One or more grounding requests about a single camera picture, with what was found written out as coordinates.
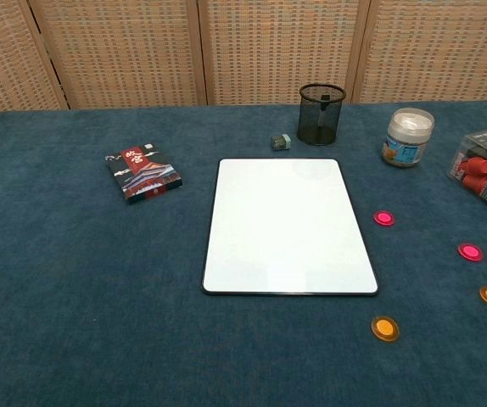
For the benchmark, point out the small grey eraser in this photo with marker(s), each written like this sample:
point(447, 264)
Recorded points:
point(281, 142)

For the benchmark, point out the round red magnet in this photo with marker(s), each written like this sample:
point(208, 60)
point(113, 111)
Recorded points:
point(384, 218)
point(470, 252)

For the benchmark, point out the dark printed card box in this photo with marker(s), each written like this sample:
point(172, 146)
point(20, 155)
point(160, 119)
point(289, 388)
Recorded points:
point(141, 174)

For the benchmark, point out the clear jar white lid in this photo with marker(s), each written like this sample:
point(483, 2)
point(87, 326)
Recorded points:
point(409, 135)

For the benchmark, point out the clear box red pieces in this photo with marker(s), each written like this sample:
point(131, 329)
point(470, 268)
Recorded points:
point(481, 169)

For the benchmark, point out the woven wooden folding screen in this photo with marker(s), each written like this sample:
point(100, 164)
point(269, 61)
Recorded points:
point(141, 51)

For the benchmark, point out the black mesh pen holder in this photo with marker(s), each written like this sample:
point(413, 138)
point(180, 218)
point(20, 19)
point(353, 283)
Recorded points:
point(311, 127)

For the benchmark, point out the blue table mat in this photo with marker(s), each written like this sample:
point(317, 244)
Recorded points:
point(57, 275)

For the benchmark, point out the white magnetic board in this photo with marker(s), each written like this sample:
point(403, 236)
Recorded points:
point(290, 229)

